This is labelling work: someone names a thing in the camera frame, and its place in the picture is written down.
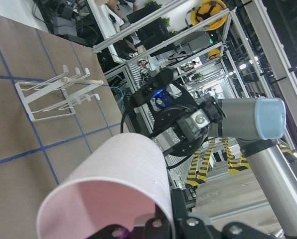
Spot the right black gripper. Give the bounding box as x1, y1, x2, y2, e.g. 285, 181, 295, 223
149, 83, 226, 157

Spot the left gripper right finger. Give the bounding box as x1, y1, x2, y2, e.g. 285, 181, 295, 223
170, 188, 276, 239

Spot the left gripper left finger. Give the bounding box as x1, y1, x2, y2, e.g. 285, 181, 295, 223
88, 213, 174, 239

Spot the pink plastic cup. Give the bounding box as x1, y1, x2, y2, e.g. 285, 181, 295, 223
36, 133, 173, 239

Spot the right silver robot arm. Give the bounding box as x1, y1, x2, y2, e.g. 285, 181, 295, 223
149, 91, 297, 239

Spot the yellow hard hat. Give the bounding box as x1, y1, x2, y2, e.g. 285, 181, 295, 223
190, 0, 228, 31

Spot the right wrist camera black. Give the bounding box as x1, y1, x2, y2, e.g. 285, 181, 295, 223
130, 67, 178, 109

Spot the white wire cup rack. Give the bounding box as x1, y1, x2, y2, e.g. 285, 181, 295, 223
14, 65, 104, 122

